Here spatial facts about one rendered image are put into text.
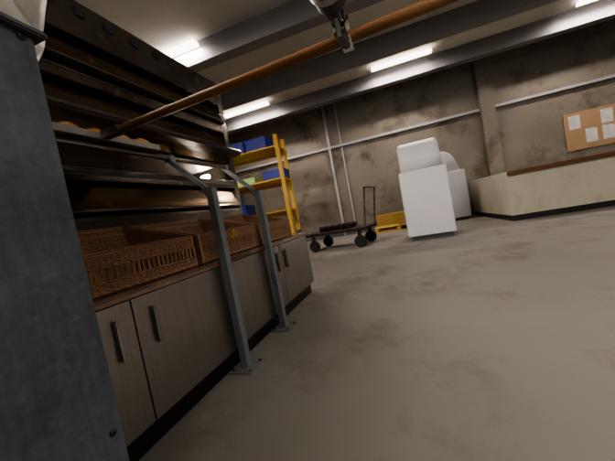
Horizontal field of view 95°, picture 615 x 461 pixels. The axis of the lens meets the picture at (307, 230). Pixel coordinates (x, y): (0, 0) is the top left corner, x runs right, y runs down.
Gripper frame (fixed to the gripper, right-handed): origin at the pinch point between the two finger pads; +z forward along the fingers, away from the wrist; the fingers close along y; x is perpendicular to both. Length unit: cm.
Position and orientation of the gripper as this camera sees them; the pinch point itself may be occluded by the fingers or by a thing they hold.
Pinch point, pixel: (345, 37)
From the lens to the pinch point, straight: 97.2
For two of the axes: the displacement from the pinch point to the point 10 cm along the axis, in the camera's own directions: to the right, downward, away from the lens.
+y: 1.8, 9.8, 0.5
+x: 9.3, -1.6, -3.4
